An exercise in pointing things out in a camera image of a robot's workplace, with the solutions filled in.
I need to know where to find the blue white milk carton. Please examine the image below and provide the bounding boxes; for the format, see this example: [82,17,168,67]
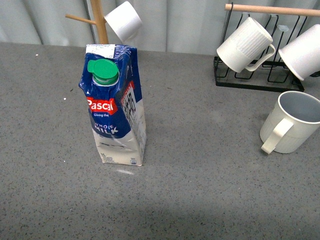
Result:
[78,44,147,166]

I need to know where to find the cream ribbed cup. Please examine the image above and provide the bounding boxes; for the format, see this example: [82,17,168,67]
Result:
[259,91,320,154]

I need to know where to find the white mug on tree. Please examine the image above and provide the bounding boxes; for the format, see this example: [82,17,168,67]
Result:
[104,1,143,43]

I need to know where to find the wooden mug tree stand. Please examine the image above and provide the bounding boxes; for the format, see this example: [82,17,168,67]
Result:
[65,0,109,44]

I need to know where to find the cream ribbed hanging mug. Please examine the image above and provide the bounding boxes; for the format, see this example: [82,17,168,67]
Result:
[216,17,276,73]

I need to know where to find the black wire mug rack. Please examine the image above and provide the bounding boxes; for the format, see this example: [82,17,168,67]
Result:
[214,3,320,93]

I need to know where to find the white mug black handle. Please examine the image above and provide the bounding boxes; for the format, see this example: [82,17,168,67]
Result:
[278,24,320,81]

